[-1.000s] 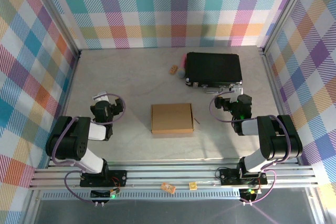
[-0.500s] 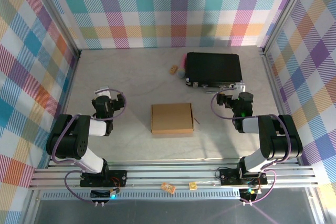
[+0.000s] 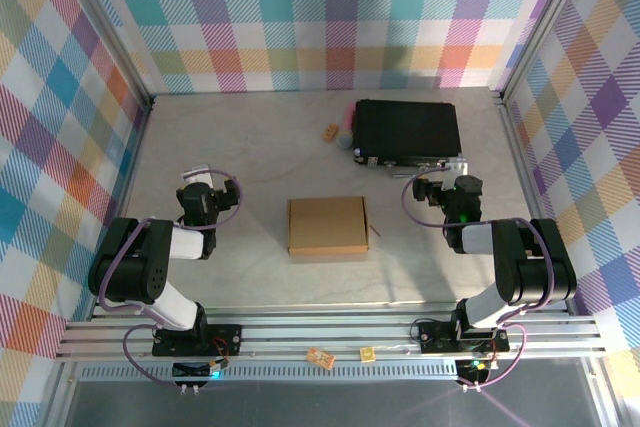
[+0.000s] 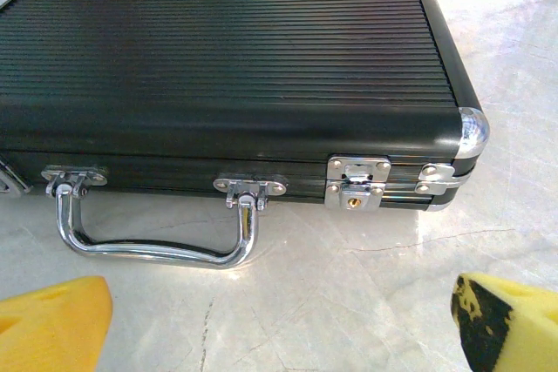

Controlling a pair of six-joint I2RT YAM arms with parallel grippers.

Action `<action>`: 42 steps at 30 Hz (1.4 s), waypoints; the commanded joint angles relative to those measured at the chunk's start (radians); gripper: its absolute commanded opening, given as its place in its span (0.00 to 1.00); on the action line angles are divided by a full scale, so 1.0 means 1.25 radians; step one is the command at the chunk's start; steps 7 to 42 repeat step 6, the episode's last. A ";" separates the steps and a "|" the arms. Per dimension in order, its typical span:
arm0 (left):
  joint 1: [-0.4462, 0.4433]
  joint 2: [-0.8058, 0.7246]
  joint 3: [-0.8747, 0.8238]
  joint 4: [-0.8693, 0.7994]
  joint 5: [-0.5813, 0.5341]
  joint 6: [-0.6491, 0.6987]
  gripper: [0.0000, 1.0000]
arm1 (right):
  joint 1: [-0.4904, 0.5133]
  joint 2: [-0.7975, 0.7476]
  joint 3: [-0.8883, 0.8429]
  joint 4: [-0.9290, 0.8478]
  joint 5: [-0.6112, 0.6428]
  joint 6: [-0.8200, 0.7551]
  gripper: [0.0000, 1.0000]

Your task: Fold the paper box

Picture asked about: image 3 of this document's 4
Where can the brown cardboard folding box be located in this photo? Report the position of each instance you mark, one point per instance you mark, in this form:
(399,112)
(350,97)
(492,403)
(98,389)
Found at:
(327,227)

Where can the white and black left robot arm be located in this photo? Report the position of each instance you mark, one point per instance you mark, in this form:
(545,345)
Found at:
(187,242)

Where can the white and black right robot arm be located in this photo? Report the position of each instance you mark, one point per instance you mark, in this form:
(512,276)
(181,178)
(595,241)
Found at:
(480,237)

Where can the black hard case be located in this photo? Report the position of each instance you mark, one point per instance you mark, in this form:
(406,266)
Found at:
(405,129)

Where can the small orange wooden block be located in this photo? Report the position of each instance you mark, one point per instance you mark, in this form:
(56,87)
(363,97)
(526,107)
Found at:
(330,133)

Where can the yellow paper tag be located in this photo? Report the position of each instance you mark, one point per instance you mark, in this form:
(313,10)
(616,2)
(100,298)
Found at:
(367,353)

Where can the orange paper tag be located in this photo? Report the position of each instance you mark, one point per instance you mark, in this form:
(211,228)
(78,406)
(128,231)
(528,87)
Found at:
(320,357)

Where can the perforated metal strip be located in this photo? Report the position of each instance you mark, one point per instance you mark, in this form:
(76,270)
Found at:
(300,372)

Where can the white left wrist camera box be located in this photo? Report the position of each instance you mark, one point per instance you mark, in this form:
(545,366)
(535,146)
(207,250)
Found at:
(197,174)

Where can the aluminium table side rail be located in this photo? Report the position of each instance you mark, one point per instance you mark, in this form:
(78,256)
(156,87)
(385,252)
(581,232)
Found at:
(141,127)
(515,147)

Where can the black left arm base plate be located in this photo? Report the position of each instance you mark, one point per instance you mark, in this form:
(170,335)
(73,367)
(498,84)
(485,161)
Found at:
(225,339)

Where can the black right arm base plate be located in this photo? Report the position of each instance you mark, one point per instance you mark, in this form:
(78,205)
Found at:
(435,337)

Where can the aluminium mounting rail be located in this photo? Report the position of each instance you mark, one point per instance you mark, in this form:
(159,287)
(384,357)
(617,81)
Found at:
(300,332)

